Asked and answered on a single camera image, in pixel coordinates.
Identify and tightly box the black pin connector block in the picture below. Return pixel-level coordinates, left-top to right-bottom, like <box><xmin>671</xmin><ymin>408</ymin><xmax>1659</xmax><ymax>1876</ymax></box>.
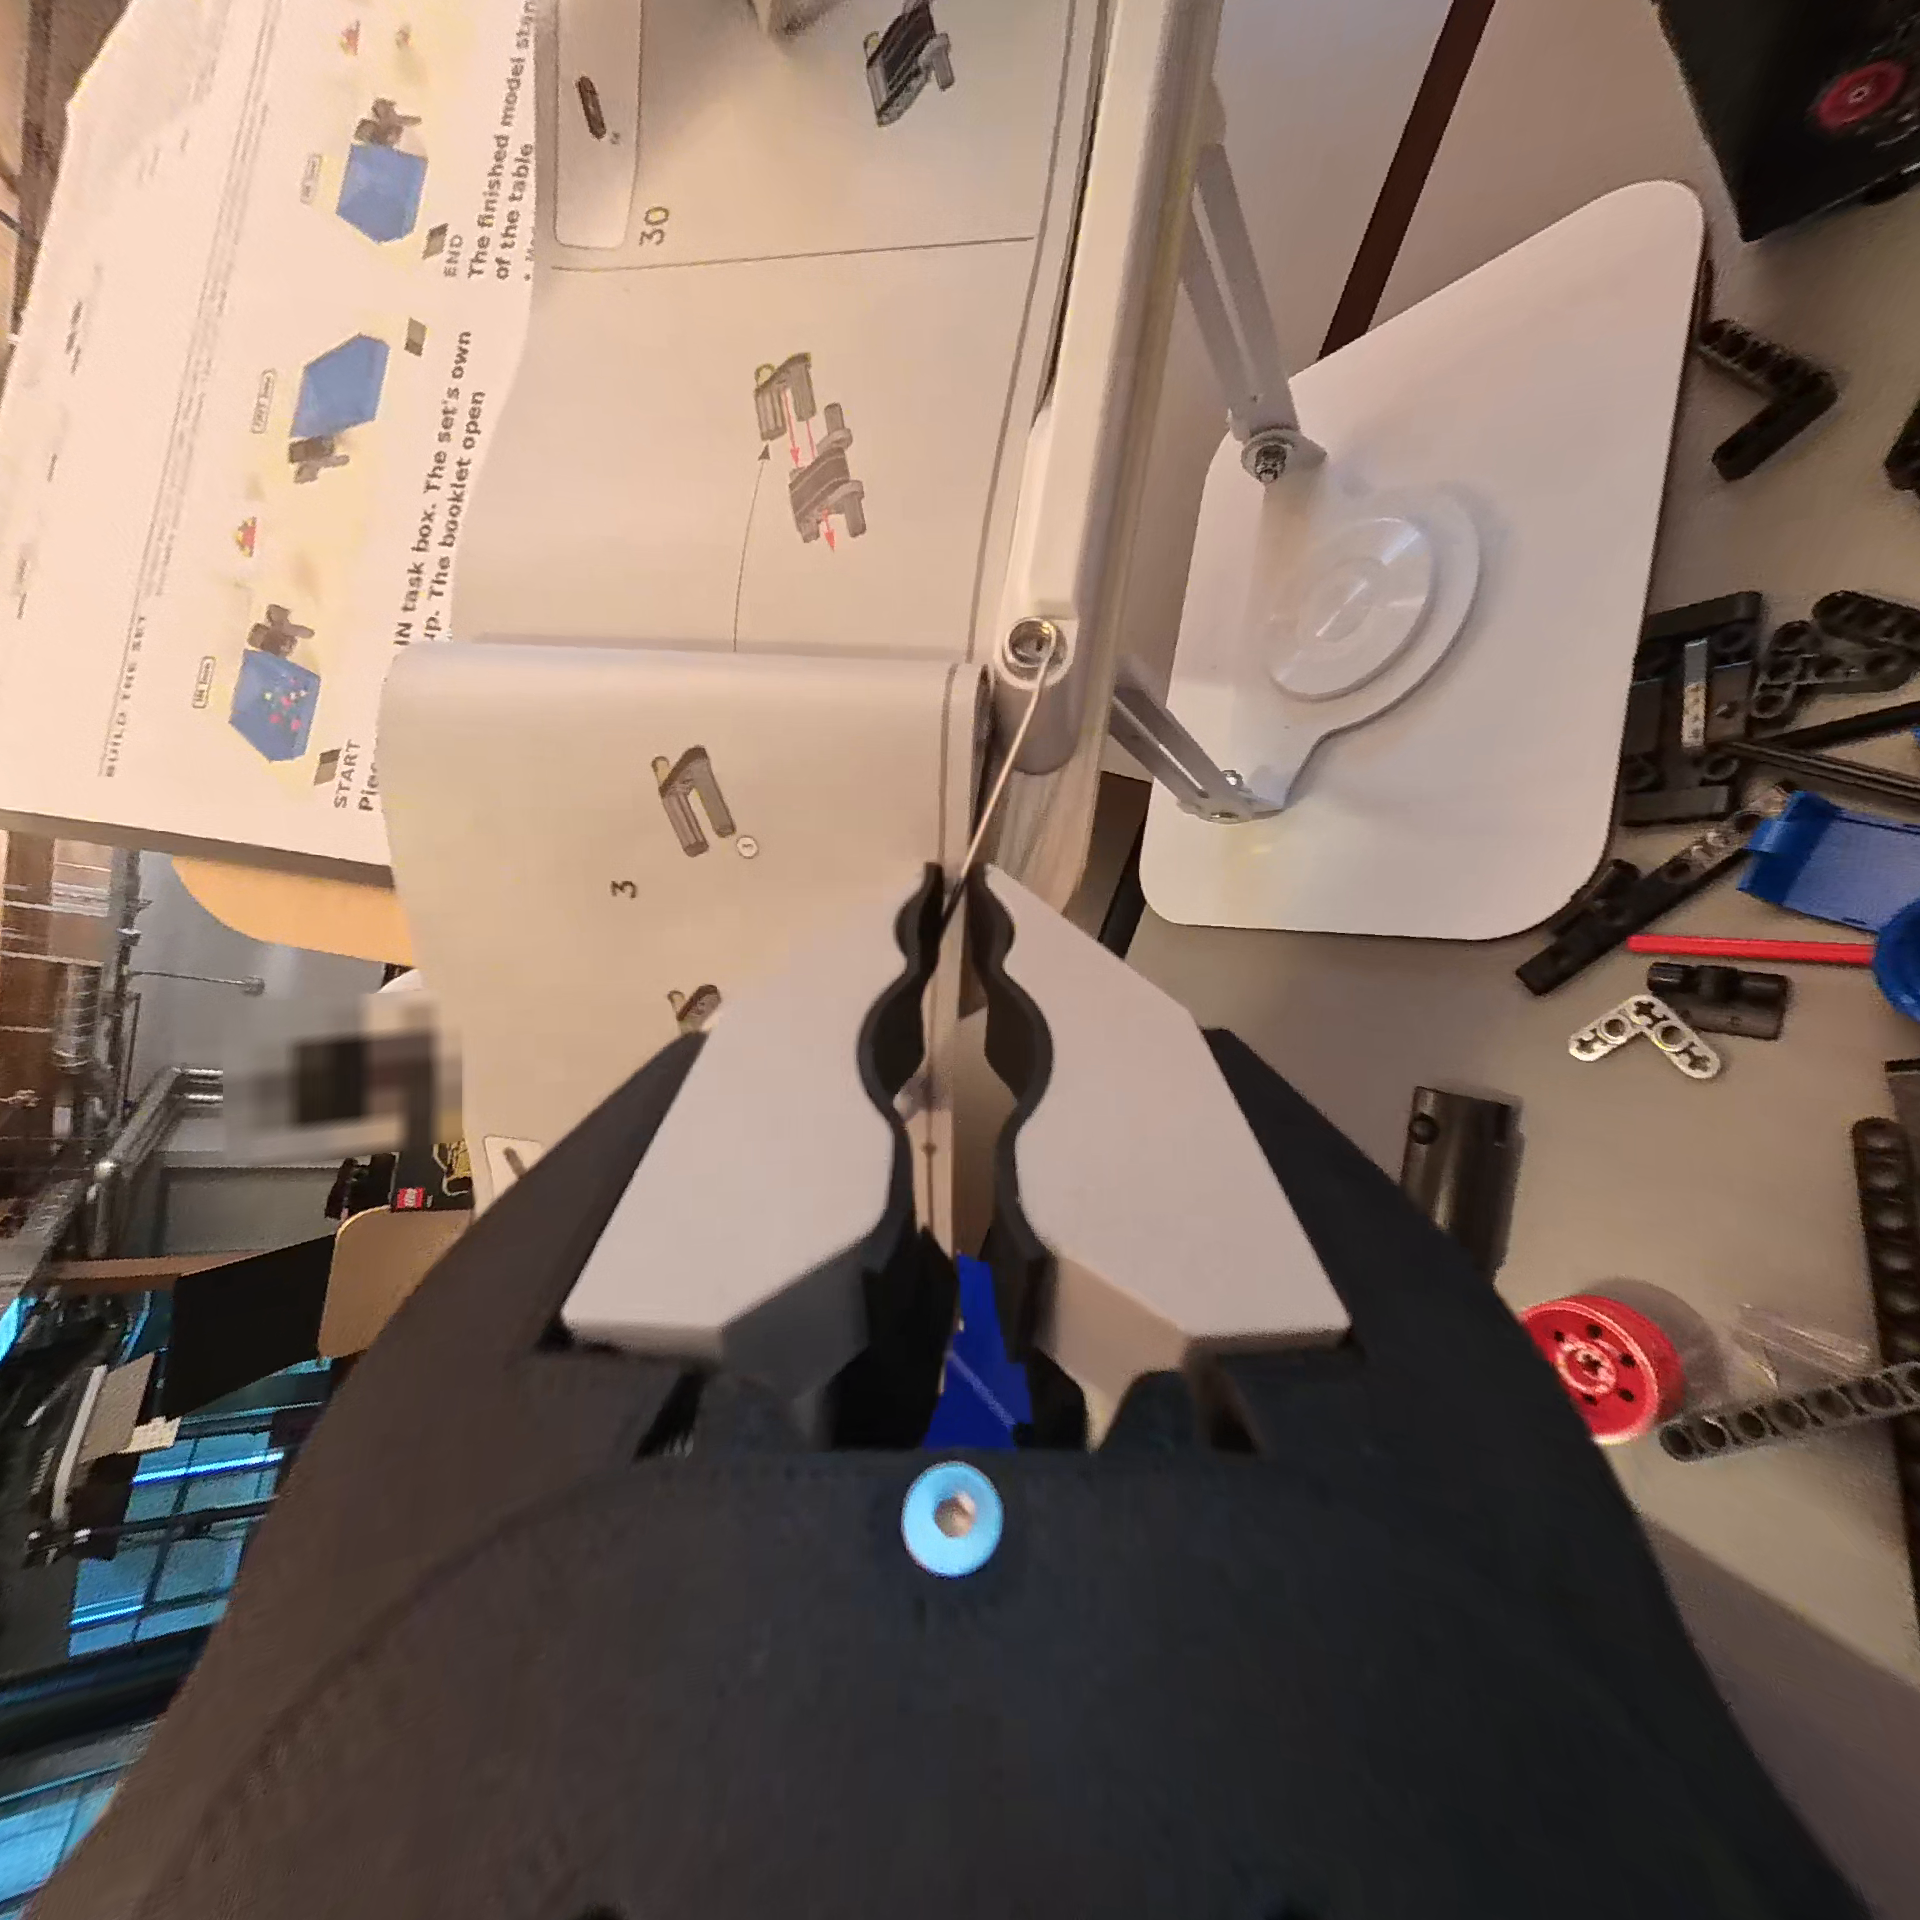
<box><xmin>1647</xmin><ymin>961</ymin><xmax>1797</xmax><ymax>1048</ymax></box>

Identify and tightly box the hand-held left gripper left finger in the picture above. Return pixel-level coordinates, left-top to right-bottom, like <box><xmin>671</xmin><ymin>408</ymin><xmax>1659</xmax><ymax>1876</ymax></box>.
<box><xmin>565</xmin><ymin>865</ymin><xmax>963</xmax><ymax>1450</ymax></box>

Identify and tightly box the clear plastic wrapper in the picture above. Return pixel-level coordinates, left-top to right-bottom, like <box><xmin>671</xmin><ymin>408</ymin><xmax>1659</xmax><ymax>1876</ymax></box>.
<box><xmin>1737</xmin><ymin>1303</ymin><xmax>1880</xmax><ymax>1393</ymax></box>

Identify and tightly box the printed task sheet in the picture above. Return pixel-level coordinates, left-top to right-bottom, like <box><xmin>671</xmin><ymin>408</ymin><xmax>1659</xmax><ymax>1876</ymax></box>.
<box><xmin>0</xmin><ymin>0</ymin><xmax>565</xmax><ymax>873</ymax></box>

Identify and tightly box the red spoked wheel hub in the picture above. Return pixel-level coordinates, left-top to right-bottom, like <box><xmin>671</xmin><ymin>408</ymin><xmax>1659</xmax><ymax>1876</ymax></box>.
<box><xmin>1518</xmin><ymin>1294</ymin><xmax>1673</xmax><ymax>1452</ymax></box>

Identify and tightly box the black cylinder piece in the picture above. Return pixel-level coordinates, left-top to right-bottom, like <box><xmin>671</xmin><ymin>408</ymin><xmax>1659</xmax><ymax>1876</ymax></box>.
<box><xmin>1401</xmin><ymin>1083</ymin><xmax>1526</xmax><ymax>1279</ymax></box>

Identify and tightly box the black long studless beam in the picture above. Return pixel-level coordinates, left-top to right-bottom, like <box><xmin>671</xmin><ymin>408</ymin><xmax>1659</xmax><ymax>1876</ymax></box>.
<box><xmin>1847</xmin><ymin>1118</ymin><xmax>1920</xmax><ymax>1401</ymax></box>

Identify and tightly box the black angled beam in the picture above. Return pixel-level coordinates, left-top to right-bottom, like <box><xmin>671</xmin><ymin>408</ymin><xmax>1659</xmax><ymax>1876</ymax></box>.
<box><xmin>1696</xmin><ymin>316</ymin><xmax>1839</xmax><ymax>483</ymax></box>

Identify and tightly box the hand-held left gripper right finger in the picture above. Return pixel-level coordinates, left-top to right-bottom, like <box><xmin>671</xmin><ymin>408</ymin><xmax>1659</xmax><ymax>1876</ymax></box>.
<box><xmin>960</xmin><ymin>866</ymin><xmax>1353</xmax><ymax>1450</ymax></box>

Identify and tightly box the black double liftarm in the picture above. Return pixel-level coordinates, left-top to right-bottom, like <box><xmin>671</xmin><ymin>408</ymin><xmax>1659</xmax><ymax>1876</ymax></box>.
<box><xmin>1745</xmin><ymin>590</ymin><xmax>1920</xmax><ymax>740</ymax></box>

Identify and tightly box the printed toy truck set box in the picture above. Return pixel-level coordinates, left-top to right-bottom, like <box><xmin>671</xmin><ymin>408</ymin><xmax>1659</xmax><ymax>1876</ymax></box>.
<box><xmin>1657</xmin><ymin>0</ymin><xmax>1920</xmax><ymax>244</ymax></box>

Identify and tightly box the black rectangular frame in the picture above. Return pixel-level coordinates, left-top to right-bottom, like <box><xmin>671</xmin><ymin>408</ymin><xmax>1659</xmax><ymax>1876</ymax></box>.
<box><xmin>1619</xmin><ymin>592</ymin><xmax>1767</xmax><ymax>827</ymax></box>

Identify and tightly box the black thin axle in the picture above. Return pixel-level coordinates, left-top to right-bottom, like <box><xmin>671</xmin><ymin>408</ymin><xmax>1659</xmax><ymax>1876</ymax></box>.
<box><xmin>1721</xmin><ymin>702</ymin><xmax>1920</xmax><ymax>801</ymax></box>

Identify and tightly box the blue fairing panel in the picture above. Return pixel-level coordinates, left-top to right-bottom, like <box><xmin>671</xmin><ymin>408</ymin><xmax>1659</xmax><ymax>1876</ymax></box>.
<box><xmin>1739</xmin><ymin>786</ymin><xmax>1920</xmax><ymax>912</ymax></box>

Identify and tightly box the open instruction booklet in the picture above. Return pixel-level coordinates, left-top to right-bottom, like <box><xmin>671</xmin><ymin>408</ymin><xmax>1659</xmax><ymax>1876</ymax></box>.
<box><xmin>375</xmin><ymin>0</ymin><xmax>1112</xmax><ymax>1248</ymax></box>

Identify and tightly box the metal wire page holder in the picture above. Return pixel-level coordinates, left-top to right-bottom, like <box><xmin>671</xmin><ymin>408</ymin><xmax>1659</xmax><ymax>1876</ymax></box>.
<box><xmin>937</xmin><ymin>614</ymin><xmax>1075</xmax><ymax>921</ymax></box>

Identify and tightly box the red axle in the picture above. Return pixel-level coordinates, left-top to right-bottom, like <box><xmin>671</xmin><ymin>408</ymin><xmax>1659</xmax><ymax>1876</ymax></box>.
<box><xmin>1627</xmin><ymin>934</ymin><xmax>1879</xmax><ymax>968</ymax></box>

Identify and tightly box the white booklet stand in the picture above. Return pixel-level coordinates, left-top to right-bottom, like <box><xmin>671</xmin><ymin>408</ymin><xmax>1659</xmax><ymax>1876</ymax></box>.
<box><xmin>960</xmin><ymin>0</ymin><xmax>1709</xmax><ymax>944</ymax></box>

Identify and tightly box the grey desk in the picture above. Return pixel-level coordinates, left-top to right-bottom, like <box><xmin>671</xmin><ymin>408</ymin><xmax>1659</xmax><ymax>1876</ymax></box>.
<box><xmin>1102</xmin><ymin>0</ymin><xmax>1920</xmax><ymax>1920</ymax></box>

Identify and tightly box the grey thin angled liftarm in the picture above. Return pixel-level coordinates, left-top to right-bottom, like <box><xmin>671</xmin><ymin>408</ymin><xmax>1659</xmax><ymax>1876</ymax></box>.
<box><xmin>1568</xmin><ymin>992</ymin><xmax>1726</xmax><ymax>1082</ymax></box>

